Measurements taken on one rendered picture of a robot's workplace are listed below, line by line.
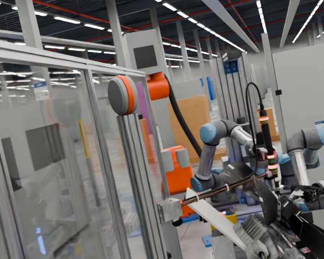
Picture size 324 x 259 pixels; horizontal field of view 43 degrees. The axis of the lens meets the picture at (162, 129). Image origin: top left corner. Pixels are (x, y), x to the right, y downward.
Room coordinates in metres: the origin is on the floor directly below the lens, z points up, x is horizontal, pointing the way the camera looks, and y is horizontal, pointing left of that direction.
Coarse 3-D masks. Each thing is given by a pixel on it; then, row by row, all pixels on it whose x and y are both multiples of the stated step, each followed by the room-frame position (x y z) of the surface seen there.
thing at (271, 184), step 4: (268, 172) 2.01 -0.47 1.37; (264, 176) 2.02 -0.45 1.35; (268, 176) 2.00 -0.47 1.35; (272, 176) 2.00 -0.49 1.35; (268, 180) 2.02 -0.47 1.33; (272, 180) 2.01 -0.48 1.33; (268, 184) 2.03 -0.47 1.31; (272, 184) 2.00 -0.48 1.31; (272, 188) 2.01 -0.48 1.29; (276, 188) 2.01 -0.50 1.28; (280, 188) 2.00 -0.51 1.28
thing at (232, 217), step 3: (222, 213) 2.45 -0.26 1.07; (225, 213) 2.43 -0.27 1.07; (234, 213) 2.41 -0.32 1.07; (225, 216) 2.38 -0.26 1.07; (228, 216) 2.37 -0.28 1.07; (231, 216) 2.37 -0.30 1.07; (234, 216) 2.37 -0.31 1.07; (231, 219) 2.37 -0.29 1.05; (234, 219) 2.37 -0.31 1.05; (234, 222) 2.37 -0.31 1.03; (210, 225) 2.39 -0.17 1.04; (213, 228) 2.38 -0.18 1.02
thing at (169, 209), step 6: (174, 198) 1.77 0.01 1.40; (156, 204) 1.71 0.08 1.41; (162, 204) 1.72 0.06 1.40; (168, 204) 1.70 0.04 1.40; (174, 204) 1.72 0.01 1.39; (180, 204) 1.73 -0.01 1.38; (162, 210) 1.69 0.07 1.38; (168, 210) 1.70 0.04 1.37; (174, 210) 1.71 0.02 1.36; (180, 210) 1.73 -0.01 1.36; (162, 216) 1.70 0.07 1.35; (168, 216) 1.70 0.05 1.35; (174, 216) 1.71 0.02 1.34; (162, 222) 1.69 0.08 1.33
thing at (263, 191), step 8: (256, 184) 1.72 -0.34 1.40; (264, 184) 1.80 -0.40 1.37; (264, 192) 1.75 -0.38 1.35; (272, 192) 1.84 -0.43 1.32; (264, 200) 1.71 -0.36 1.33; (272, 200) 1.79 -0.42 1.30; (264, 208) 1.68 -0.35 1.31; (272, 208) 1.77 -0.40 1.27; (264, 216) 1.64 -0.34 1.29; (272, 216) 1.76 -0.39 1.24
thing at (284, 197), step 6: (282, 198) 1.92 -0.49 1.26; (288, 198) 1.90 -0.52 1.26; (282, 204) 1.90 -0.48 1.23; (288, 204) 1.89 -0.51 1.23; (294, 204) 1.88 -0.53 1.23; (282, 210) 1.89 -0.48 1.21; (288, 210) 1.88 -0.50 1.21; (294, 210) 1.88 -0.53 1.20; (300, 210) 1.88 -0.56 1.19; (282, 216) 1.89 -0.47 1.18; (288, 216) 1.88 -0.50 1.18; (276, 222) 1.88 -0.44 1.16; (282, 222) 1.90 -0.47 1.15; (288, 222) 1.91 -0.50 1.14; (282, 228) 1.87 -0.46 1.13; (288, 228) 1.90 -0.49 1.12
